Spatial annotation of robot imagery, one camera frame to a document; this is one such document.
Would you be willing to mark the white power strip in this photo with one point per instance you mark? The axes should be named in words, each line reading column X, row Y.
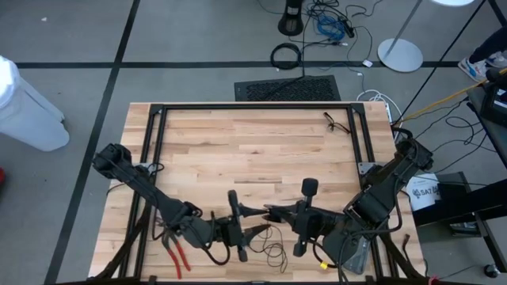
column 388, row 112

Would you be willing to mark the black stand foot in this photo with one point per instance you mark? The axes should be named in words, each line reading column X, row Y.
column 291, row 23

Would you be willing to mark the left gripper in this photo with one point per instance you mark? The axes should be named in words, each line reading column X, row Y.
column 229, row 235

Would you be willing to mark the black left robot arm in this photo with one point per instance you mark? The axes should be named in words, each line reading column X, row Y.
column 150, row 190

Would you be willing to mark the white trash bin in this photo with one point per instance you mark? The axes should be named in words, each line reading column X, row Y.
column 27, row 115

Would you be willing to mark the black floor mat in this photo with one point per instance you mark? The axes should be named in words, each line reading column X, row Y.
column 289, row 89

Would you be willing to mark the black aluminium table frame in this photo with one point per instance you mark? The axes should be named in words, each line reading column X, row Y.
column 257, row 106

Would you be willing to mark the black device with label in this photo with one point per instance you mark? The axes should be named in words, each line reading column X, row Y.
column 498, row 103

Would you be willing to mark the black eyeglasses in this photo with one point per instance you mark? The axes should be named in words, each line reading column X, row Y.
column 328, row 126

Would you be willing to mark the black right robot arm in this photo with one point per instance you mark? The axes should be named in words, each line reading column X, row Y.
column 396, row 170

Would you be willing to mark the white round pedestal stand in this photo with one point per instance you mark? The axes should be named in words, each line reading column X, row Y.
column 400, row 55

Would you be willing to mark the white printed paper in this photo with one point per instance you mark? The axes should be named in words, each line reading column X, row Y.
column 421, row 194

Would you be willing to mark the small white adapter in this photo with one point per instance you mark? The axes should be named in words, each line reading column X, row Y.
column 367, row 63

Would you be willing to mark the black caster wheel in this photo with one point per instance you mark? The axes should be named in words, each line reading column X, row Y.
column 491, row 270

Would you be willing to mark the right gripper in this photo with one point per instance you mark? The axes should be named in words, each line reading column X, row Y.
column 315, row 223

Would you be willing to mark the person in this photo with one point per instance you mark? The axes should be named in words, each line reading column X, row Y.
column 475, row 69

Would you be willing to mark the black power strip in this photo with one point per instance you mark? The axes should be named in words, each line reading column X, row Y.
column 348, row 28

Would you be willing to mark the black equipment cart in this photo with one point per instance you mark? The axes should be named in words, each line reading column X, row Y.
column 467, row 200

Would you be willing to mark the grey clear plastic case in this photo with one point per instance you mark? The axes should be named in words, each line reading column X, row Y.
column 358, row 264

